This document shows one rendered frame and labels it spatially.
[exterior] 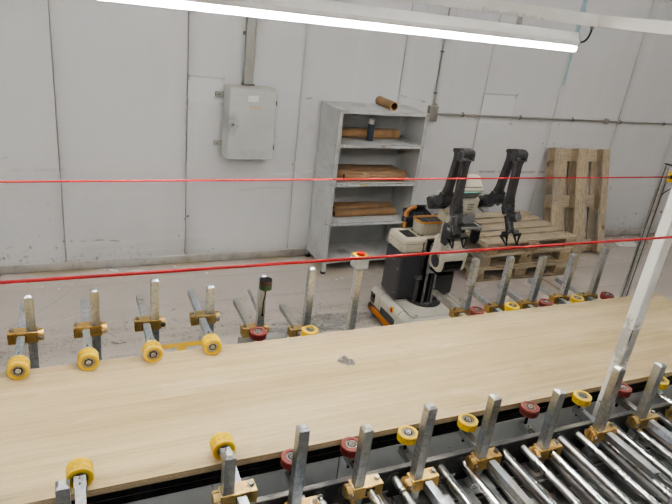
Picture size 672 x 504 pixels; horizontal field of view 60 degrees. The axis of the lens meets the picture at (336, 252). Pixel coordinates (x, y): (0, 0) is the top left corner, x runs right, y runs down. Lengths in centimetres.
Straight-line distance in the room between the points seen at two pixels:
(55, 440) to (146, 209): 337
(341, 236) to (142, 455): 419
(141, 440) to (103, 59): 346
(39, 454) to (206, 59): 367
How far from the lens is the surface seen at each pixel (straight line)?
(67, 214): 539
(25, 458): 227
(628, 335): 280
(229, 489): 195
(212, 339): 263
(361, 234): 613
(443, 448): 263
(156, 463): 217
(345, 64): 558
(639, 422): 298
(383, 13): 230
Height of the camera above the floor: 237
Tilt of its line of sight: 23 degrees down
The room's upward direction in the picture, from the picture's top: 7 degrees clockwise
